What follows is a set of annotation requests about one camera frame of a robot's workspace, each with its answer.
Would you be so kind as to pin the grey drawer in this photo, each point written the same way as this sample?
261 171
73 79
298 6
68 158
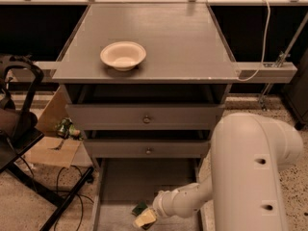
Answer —
175 112
124 183
133 143

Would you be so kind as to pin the brown cardboard sheet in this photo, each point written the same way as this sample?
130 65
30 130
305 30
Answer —
52 150

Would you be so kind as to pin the middle grey drawer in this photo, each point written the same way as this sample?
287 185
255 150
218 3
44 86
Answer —
133 143

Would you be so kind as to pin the grey drawer cabinet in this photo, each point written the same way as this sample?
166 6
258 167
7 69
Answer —
184 54

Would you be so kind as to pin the bottom grey drawer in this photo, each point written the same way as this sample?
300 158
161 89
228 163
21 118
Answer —
124 183

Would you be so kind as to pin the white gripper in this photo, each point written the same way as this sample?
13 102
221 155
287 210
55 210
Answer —
161 203

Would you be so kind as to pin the top grey drawer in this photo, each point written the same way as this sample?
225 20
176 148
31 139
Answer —
175 112

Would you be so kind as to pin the diagonal metal strut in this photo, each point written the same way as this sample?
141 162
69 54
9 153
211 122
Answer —
280 60

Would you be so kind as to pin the black chair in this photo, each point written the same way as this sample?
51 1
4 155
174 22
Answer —
18 133

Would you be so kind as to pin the top drawer round knob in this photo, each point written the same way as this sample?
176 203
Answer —
146 119

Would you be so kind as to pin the metal horizontal rail beam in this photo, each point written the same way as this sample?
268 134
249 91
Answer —
264 73

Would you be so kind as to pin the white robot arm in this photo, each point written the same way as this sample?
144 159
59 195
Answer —
247 153

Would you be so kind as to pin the green kitchen sponge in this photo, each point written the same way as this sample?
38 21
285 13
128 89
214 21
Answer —
138 209

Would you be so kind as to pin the white paper bowl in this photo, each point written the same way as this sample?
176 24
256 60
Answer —
123 55

